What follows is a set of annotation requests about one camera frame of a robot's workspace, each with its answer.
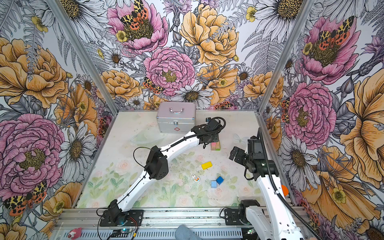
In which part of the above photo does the light blue wood cube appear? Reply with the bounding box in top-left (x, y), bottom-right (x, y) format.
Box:
top-left (211, 181), bottom-right (218, 189)

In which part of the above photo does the small orange white toy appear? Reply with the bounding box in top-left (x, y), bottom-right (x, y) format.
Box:
top-left (192, 175), bottom-right (200, 182)

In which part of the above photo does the natural wood block numbered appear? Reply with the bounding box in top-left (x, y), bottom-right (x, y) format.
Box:
top-left (215, 142), bottom-right (221, 151)

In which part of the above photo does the pink toy left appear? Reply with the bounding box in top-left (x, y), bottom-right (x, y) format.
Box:
top-left (67, 228), bottom-right (83, 240)

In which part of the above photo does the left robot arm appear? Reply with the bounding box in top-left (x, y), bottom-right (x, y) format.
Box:
top-left (100, 117), bottom-right (226, 226)

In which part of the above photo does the dark blue wood cube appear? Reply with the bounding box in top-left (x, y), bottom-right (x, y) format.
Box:
top-left (216, 176), bottom-right (224, 185)

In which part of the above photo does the grey blue cloth object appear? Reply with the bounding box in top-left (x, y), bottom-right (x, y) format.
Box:
top-left (175, 225), bottom-right (201, 240)

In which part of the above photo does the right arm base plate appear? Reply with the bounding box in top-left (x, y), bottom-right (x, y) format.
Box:
top-left (221, 208), bottom-right (250, 226)

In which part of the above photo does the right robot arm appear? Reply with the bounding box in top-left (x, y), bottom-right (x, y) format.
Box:
top-left (230, 136), bottom-right (305, 240)

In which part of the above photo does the aluminium front rail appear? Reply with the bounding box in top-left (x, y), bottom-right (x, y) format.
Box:
top-left (50, 206), bottom-right (313, 240)

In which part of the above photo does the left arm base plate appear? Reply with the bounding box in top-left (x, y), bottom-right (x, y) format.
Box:
top-left (99, 210), bottom-right (144, 227)

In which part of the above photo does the orange pill bottle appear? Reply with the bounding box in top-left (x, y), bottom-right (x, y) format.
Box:
top-left (281, 185), bottom-right (290, 197)

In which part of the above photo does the yellow wood block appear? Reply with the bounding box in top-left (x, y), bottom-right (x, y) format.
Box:
top-left (201, 162), bottom-right (213, 170)

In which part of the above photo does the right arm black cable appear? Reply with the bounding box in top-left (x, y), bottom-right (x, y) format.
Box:
top-left (257, 127), bottom-right (322, 240)

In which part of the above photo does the silver first aid case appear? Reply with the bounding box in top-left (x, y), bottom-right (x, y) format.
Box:
top-left (157, 102), bottom-right (196, 134)

